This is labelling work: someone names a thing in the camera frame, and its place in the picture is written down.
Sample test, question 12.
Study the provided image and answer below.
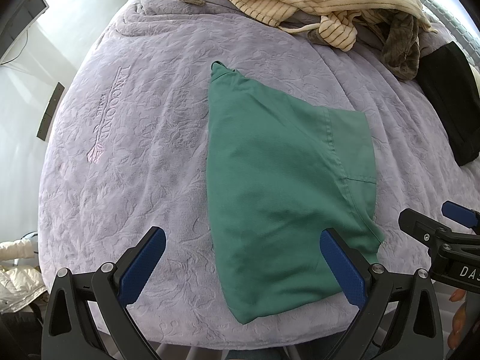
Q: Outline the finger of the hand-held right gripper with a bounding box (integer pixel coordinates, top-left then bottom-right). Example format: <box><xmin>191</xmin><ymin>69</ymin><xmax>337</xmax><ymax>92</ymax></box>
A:
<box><xmin>398</xmin><ymin>208</ymin><xmax>455</xmax><ymax>250</ymax></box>
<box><xmin>441</xmin><ymin>200</ymin><xmax>480</xmax><ymax>230</ymax></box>

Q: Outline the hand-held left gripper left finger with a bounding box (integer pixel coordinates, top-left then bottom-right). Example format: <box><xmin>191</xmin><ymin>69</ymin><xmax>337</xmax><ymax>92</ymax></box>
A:
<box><xmin>41</xmin><ymin>226</ymin><xmax>166</xmax><ymax>360</ymax></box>

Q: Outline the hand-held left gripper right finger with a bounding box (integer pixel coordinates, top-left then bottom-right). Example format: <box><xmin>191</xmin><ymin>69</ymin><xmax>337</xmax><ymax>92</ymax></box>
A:
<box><xmin>319</xmin><ymin>227</ymin><xmax>445</xmax><ymax>360</ymax></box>

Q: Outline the green work jacket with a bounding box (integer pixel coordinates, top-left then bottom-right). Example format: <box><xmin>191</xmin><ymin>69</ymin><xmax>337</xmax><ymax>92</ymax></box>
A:
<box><xmin>205</xmin><ymin>60</ymin><xmax>386</xmax><ymax>325</ymax></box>

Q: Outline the person's right hand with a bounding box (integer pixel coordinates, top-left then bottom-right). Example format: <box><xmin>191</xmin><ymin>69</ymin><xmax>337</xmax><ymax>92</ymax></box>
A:
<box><xmin>447</xmin><ymin>289</ymin><xmax>471</xmax><ymax>350</ymax></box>

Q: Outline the lavender embossed blanket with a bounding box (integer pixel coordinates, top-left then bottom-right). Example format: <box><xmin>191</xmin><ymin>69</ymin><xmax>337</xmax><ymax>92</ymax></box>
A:
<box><xmin>35</xmin><ymin>0</ymin><xmax>480</xmax><ymax>346</ymax></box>

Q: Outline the black cloth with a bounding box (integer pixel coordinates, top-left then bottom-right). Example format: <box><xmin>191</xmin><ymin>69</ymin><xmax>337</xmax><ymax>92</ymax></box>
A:
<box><xmin>415</xmin><ymin>40</ymin><xmax>480</xmax><ymax>166</ymax></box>

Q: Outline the white puffer jacket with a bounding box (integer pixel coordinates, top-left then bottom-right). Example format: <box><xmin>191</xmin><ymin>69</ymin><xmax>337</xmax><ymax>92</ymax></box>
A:
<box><xmin>0</xmin><ymin>238</ymin><xmax>47</xmax><ymax>314</ymax></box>

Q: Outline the grey-brown fleece garment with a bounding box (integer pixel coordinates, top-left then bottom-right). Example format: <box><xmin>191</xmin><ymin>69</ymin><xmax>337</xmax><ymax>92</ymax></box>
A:
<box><xmin>161</xmin><ymin>0</ymin><xmax>421</xmax><ymax>81</ymax></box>

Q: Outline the white quilted pillow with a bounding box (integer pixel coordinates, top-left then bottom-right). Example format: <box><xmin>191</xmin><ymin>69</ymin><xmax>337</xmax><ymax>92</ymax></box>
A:
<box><xmin>412</xmin><ymin>0</ymin><xmax>480</xmax><ymax>64</ymax></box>

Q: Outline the dark wall panel strip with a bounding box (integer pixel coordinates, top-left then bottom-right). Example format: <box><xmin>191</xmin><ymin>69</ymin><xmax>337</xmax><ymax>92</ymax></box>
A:
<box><xmin>36</xmin><ymin>82</ymin><xmax>65</xmax><ymax>139</ymax></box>

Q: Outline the thin wall cable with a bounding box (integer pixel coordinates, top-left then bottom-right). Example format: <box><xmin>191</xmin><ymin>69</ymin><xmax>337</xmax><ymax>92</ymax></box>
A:
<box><xmin>0</xmin><ymin>39</ymin><xmax>25</xmax><ymax>65</ymax></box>

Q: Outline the dark wall screen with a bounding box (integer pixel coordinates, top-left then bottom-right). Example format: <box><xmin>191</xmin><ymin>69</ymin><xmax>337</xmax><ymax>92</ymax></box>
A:
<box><xmin>0</xmin><ymin>0</ymin><xmax>49</xmax><ymax>64</ymax></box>

